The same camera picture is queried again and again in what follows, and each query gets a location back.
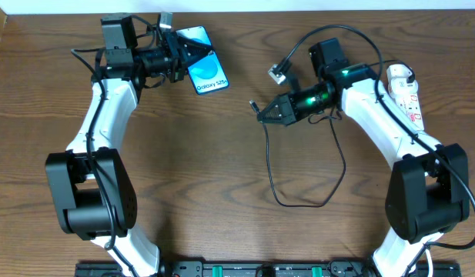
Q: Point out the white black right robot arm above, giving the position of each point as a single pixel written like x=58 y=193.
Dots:
x=428 y=194

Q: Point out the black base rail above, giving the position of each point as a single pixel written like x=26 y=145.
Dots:
x=205 y=269

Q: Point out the white USB charger plug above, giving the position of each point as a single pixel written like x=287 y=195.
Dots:
x=401 y=80

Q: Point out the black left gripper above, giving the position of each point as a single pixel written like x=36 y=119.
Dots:
x=175 y=56

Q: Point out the blue Galaxy smartphone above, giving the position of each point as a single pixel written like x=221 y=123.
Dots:
x=207 y=75

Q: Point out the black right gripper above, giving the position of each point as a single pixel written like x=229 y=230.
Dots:
x=289 y=108

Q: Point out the white power strip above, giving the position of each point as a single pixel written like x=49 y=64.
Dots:
x=410 y=106

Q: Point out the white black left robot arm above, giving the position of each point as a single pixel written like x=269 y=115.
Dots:
x=92 y=193

